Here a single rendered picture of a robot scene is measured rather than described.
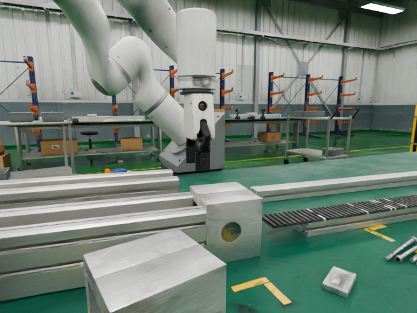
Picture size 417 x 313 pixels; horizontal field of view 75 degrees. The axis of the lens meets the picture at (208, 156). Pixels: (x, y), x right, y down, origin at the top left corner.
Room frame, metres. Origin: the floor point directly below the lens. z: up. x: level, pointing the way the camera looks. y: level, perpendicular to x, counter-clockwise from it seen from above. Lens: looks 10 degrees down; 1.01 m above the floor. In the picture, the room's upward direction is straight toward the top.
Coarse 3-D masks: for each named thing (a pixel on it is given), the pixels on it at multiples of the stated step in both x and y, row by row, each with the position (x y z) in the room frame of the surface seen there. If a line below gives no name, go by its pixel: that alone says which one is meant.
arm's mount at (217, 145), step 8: (216, 112) 1.09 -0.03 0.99; (224, 112) 1.03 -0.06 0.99; (216, 120) 1.03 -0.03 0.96; (224, 120) 1.03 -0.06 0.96; (216, 128) 1.01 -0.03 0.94; (224, 128) 1.03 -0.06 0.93; (216, 136) 1.01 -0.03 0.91; (224, 136) 1.03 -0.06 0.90; (216, 144) 1.01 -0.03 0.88; (224, 144) 1.03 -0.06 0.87; (168, 152) 1.14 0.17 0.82; (184, 152) 1.01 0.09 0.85; (216, 152) 1.01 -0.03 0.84; (224, 152) 1.03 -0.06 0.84; (160, 160) 1.18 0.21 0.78; (168, 160) 1.06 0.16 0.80; (176, 160) 1.00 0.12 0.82; (184, 160) 0.96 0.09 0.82; (216, 160) 1.01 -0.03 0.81; (224, 160) 1.03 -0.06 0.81; (176, 168) 0.96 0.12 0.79; (184, 168) 0.96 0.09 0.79; (192, 168) 0.97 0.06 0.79; (216, 168) 1.01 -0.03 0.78
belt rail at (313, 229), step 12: (360, 216) 0.49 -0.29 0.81; (372, 216) 0.50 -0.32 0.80; (384, 216) 0.52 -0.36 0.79; (396, 216) 0.53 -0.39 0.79; (408, 216) 0.53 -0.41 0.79; (300, 228) 0.47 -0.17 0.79; (312, 228) 0.47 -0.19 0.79; (324, 228) 0.47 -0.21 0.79; (336, 228) 0.47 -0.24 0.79; (348, 228) 0.48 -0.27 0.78; (360, 228) 0.49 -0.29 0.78
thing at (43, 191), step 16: (64, 176) 0.56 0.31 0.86; (80, 176) 0.56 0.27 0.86; (96, 176) 0.57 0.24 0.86; (112, 176) 0.57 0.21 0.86; (128, 176) 0.58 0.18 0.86; (144, 176) 0.59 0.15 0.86; (160, 176) 0.61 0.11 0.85; (176, 176) 0.56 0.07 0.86; (0, 192) 0.45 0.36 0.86; (16, 192) 0.46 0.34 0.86; (32, 192) 0.46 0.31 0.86; (48, 192) 0.47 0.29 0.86; (64, 192) 0.48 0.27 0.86; (80, 192) 0.49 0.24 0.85; (96, 192) 0.50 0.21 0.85; (112, 192) 0.52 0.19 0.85; (128, 192) 0.53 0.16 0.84; (144, 192) 0.53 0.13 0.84; (160, 192) 0.53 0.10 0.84; (176, 192) 0.54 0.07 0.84; (0, 208) 0.45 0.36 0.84
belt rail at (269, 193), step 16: (368, 176) 0.78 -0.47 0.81; (384, 176) 0.78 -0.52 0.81; (400, 176) 0.78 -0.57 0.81; (416, 176) 0.80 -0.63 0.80; (256, 192) 0.64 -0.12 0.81; (272, 192) 0.65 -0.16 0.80; (288, 192) 0.66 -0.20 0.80; (304, 192) 0.68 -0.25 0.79; (320, 192) 0.69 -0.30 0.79; (336, 192) 0.71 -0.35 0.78
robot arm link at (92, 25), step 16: (64, 0) 0.74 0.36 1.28; (80, 0) 0.76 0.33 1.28; (96, 0) 0.81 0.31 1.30; (80, 16) 0.79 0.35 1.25; (96, 16) 0.81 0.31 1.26; (80, 32) 0.83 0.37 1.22; (96, 32) 0.83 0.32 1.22; (96, 48) 0.86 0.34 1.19; (96, 64) 0.89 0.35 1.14; (112, 64) 0.93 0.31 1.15; (96, 80) 0.92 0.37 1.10; (112, 80) 0.92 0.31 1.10; (128, 80) 0.97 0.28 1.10
